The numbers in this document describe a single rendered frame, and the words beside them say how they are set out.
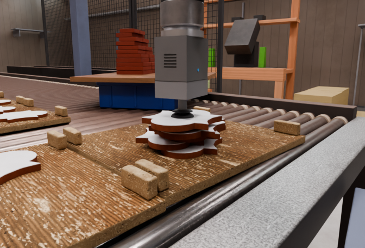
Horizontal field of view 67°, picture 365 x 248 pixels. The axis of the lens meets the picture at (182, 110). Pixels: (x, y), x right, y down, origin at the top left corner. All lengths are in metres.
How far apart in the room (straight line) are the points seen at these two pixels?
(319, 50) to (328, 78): 0.66
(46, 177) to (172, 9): 0.32
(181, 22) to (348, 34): 6.78
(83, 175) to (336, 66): 6.92
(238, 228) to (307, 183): 0.17
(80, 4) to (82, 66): 0.46
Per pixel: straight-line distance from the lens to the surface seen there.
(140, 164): 0.39
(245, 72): 4.07
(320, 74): 7.22
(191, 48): 0.46
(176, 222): 0.35
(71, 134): 0.59
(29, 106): 1.14
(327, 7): 7.30
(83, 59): 2.34
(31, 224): 0.34
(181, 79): 0.46
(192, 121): 0.47
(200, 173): 0.42
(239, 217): 0.36
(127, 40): 1.25
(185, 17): 0.47
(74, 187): 0.41
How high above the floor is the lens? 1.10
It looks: 10 degrees down
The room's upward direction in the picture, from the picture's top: straight up
